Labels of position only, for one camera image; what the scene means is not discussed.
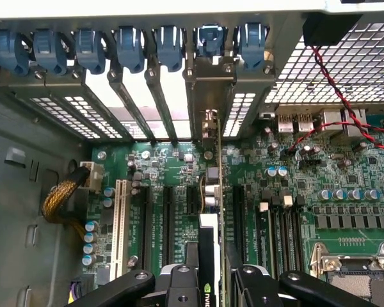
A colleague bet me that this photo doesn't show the purple wires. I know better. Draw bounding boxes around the purple wires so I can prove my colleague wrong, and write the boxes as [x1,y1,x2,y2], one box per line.
[68,279,84,305]

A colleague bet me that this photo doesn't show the black long expansion slot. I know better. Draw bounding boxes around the black long expansion slot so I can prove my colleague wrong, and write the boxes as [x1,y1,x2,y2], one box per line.
[163,185,175,267]
[232,184,246,268]
[140,185,153,271]

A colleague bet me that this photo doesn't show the CPU socket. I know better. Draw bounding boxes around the CPU socket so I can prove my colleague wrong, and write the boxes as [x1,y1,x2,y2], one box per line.
[309,242,384,307]

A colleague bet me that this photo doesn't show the red black twisted wire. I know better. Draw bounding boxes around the red black twisted wire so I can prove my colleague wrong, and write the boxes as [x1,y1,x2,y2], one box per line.
[286,44,384,154]

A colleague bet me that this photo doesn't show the short black expansion slot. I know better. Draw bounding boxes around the short black expansion slot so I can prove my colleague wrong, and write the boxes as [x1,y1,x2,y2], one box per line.
[186,184,201,216]

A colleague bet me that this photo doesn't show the perforated slot cover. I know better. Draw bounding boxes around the perforated slot cover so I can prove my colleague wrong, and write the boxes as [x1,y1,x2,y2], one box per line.
[26,95,95,140]
[221,91,257,139]
[62,94,124,140]

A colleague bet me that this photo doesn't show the white power connector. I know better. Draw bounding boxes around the white power connector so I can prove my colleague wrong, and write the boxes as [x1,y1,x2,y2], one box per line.
[79,161,104,194]

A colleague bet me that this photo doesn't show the open metal PC case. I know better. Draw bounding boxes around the open metal PC case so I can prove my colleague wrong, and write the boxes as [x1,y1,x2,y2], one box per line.
[0,0,384,307]

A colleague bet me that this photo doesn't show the black intrusion switch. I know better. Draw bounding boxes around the black intrusion switch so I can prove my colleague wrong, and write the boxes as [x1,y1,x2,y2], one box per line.
[301,13,364,47]

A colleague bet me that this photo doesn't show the braided yellow wire bundle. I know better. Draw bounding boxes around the braided yellow wire bundle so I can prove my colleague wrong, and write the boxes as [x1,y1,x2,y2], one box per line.
[41,168,90,239]

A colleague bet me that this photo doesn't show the white expansion slot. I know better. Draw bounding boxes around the white expansion slot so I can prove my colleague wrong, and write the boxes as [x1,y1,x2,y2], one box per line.
[113,178,129,279]

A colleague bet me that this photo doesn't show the green motherboard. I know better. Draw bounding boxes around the green motherboard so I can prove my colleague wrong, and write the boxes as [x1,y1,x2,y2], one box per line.
[81,105,384,307]

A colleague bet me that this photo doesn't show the metal rear port block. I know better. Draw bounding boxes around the metal rear port block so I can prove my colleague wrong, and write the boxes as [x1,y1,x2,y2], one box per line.
[295,113,315,132]
[344,107,369,136]
[319,109,345,132]
[276,113,294,134]

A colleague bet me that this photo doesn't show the blue slot retention clip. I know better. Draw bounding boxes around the blue slot retention clip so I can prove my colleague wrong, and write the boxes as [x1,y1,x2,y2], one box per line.
[0,28,30,76]
[116,26,147,74]
[196,25,228,59]
[76,28,107,75]
[33,28,68,76]
[238,22,265,72]
[156,26,184,73]

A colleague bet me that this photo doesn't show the black RAM slot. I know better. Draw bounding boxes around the black RAM slot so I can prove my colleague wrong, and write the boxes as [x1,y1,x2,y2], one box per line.
[282,195,294,272]
[292,204,305,272]
[270,196,283,278]

